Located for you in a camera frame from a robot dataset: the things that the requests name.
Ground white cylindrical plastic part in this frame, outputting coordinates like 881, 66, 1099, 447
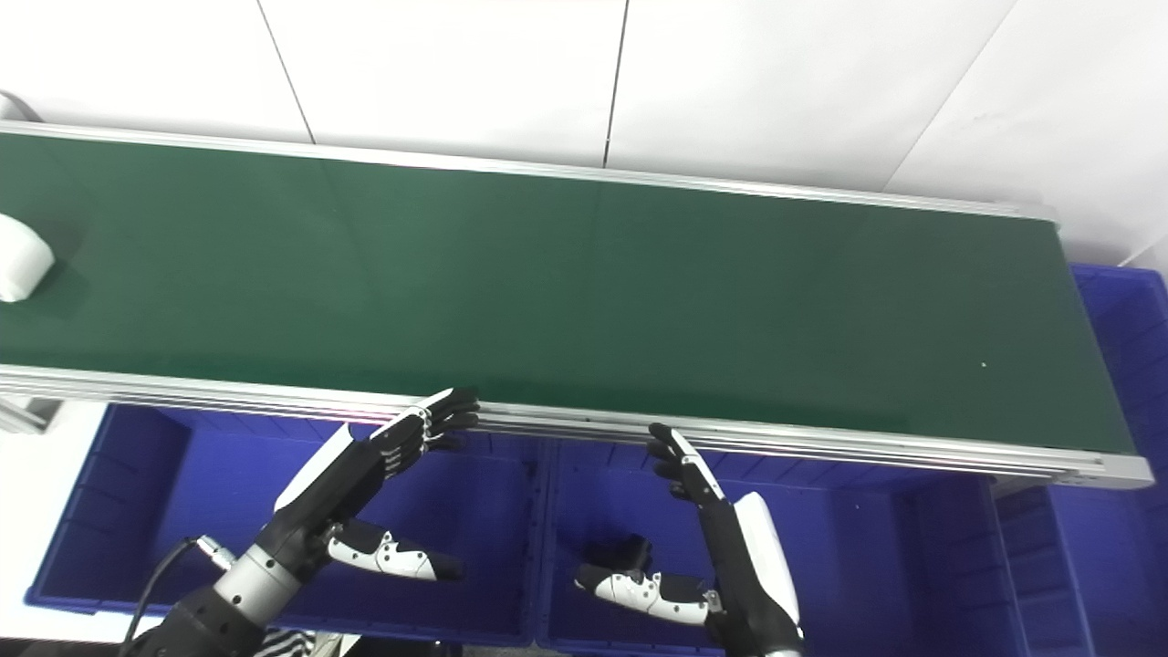
0, 214, 56, 304

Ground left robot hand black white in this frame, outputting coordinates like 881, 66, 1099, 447
263, 387, 481, 583

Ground blue plastic bin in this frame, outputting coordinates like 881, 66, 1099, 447
25, 403, 550, 646
993, 264, 1168, 657
537, 436, 1009, 657

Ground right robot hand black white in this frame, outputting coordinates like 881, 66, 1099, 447
575, 422, 806, 657

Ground green conveyor belt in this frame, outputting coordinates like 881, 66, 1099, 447
0, 133, 1137, 454
0, 120, 1155, 490

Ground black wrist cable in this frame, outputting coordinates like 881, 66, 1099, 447
120, 537, 236, 657

